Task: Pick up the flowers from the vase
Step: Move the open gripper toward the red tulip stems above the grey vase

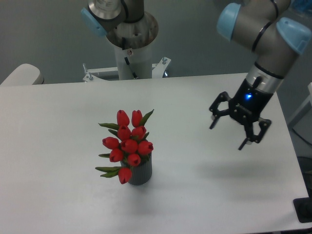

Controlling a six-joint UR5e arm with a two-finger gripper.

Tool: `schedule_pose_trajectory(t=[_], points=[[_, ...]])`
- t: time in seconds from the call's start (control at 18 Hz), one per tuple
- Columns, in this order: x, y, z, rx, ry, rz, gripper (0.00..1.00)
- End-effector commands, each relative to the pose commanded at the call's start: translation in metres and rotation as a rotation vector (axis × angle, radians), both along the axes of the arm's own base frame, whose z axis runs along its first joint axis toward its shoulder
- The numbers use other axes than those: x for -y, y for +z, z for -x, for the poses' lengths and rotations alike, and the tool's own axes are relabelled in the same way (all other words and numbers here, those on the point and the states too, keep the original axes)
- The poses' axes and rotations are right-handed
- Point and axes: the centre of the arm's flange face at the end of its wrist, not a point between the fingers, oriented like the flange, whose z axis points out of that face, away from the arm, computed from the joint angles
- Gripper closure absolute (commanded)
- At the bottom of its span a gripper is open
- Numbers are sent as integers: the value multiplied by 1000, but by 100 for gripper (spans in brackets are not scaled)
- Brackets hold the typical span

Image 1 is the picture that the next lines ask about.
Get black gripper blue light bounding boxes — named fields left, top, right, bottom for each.
left=209, top=79, right=273, bottom=151

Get red tulip bouquet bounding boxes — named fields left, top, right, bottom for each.
left=95, top=110, right=154, bottom=178

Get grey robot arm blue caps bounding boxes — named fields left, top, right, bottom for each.
left=81, top=0, right=312, bottom=143

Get dark grey ribbed vase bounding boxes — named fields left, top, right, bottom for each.
left=117, top=153, right=152, bottom=185

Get white chair armrest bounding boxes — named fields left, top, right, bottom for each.
left=0, top=63, right=44, bottom=87

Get white side table frame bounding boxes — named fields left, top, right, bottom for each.
left=287, top=83, right=312, bottom=146

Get white pedestal base frame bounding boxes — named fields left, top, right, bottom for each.
left=82, top=57, right=172, bottom=82

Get black cable on pedestal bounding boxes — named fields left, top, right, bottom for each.
left=121, top=36, right=139, bottom=80

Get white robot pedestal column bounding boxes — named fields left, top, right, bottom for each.
left=104, top=12, right=159, bottom=80

